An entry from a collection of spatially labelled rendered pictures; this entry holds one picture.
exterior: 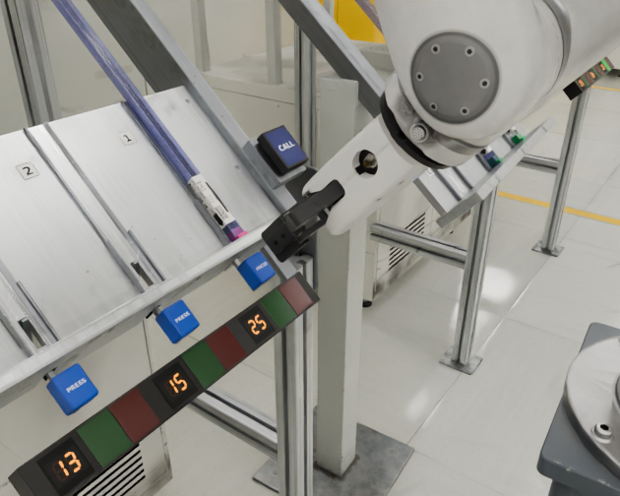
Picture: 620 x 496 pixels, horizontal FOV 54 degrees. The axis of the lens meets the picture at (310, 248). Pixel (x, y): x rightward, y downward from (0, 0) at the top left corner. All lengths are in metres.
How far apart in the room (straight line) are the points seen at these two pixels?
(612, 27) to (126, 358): 0.85
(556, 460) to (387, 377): 1.13
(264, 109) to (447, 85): 1.40
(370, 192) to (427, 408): 1.09
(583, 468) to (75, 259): 0.42
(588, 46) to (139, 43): 0.53
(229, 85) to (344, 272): 0.90
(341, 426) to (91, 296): 0.76
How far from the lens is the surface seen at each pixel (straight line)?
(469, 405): 1.53
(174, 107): 0.70
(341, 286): 1.02
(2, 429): 0.95
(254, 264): 0.62
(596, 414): 0.49
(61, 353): 0.50
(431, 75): 0.32
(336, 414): 1.21
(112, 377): 1.03
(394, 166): 0.43
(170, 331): 0.56
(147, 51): 0.77
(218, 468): 1.36
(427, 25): 0.32
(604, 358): 0.54
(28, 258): 0.55
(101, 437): 0.52
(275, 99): 1.67
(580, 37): 0.38
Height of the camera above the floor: 1.02
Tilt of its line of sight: 29 degrees down
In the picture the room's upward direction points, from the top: straight up
